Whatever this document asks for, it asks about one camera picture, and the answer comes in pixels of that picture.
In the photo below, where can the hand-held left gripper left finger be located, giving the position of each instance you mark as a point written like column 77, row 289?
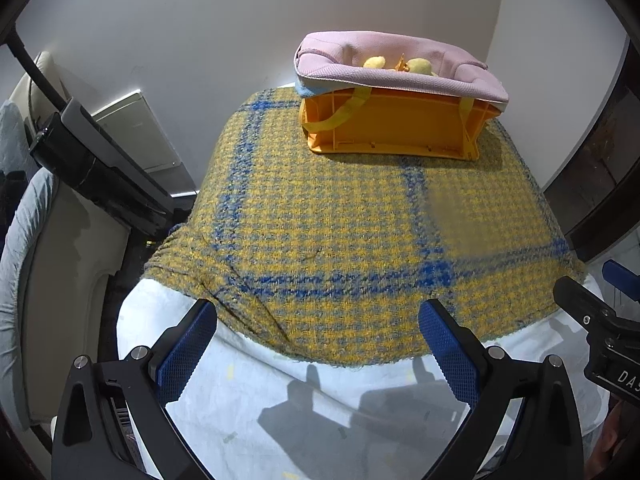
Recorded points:
column 185, row 356

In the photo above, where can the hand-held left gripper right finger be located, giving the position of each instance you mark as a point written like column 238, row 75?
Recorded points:
column 451, row 356

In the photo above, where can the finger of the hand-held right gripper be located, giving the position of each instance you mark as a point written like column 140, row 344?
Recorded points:
column 620, row 277
column 585, row 297

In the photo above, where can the orange plastic crate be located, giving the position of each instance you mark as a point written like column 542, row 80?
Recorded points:
column 400, row 125

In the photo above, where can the yellow duck plush green scarf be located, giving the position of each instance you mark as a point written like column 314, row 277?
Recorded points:
column 420, row 65

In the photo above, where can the small pale yellow plush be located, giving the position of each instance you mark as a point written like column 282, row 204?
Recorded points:
column 375, row 62

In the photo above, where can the person's right forearm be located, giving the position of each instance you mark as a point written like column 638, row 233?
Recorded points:
column 621, row 445

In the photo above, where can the dark wooden furniture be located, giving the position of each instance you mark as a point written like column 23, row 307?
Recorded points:
column 600, row 170

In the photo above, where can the white sheet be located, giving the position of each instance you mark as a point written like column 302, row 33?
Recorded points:
column 300, row 410

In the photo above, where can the cream upholstered chair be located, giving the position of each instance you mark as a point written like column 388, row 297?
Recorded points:
column 75, row 285

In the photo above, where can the yellow blue woven blanket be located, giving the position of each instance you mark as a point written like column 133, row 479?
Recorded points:
column 325, row 220

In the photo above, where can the grey cloth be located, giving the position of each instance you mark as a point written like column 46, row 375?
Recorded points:
column 20, row 270

